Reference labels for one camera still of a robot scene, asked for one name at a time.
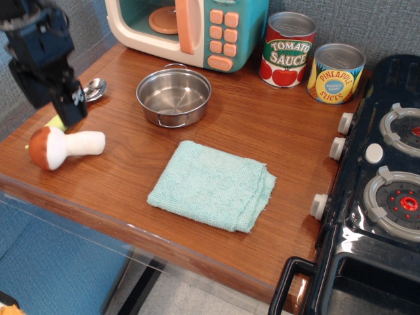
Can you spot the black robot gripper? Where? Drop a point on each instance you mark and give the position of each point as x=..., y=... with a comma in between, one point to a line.
x=39, y=43

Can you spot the plush brown white mushroom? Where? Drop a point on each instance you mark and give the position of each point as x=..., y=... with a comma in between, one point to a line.
x=49, y=146

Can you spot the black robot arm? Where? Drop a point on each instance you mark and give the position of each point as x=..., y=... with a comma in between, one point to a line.
x=40, y=44

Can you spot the silver metal pot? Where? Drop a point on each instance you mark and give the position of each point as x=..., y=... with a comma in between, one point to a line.
x=174, y=97

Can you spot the teal toy microwave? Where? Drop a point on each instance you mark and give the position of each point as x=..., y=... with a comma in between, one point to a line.
x=215, y=35

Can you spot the light blue folded cloth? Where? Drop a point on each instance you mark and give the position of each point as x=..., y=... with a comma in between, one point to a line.
x=213, y=187

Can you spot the orange plush toy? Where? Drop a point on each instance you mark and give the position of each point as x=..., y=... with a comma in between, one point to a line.
x=11, y=310

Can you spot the tomato sauce can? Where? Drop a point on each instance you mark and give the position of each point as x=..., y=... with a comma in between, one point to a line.
x=288, y=42

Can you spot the pineapple slices can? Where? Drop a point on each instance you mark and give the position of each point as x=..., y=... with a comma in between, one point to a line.
x=335, y=74

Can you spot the black toy stove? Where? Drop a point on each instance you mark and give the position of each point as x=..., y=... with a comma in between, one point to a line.
x=367, y=258

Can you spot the yellow handled metal spoon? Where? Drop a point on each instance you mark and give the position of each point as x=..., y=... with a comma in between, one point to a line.
x=92, y=92

